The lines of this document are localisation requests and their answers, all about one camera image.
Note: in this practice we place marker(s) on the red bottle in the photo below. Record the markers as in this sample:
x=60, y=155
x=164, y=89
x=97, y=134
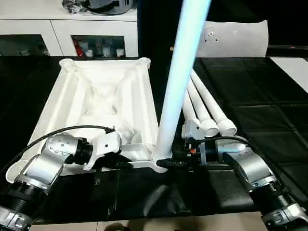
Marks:
x=77, y=49

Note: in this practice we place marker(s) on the black work mat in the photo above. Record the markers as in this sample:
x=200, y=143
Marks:
x=260, y=120

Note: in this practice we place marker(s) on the grey clutter on cabinet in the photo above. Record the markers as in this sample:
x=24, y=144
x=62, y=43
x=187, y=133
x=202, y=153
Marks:
x=101, y=5

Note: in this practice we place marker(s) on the white plastic table top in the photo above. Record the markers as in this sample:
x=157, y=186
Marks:
x=96, y=96

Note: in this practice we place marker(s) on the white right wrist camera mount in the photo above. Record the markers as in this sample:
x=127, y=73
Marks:
x=191, y=130

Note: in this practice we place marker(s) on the white plastic table leg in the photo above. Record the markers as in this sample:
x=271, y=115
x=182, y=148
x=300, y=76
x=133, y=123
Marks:
x=216, y=108
x=180, y=77
x=189, y=110
x=202, y=113

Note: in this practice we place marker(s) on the white cabinet with glass doors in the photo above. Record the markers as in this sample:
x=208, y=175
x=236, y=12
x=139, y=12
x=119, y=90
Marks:
x=53, y=29

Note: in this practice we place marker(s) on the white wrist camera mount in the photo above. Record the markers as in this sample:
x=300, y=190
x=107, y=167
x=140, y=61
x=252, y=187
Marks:
x=103, y=149
x=191, y=130

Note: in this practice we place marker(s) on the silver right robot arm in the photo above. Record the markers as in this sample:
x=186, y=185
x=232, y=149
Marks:
x=255, y=178

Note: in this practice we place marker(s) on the white cushion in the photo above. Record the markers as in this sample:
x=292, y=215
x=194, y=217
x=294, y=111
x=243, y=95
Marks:
x=236, y=37

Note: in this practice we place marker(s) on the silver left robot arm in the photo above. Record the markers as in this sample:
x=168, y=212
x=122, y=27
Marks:
x=43, y=168

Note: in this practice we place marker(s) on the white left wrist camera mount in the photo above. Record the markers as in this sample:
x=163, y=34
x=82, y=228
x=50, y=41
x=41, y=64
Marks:
x=103, y=149

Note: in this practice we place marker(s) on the white flat board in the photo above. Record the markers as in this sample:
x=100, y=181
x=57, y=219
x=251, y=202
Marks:
x=293, y=72

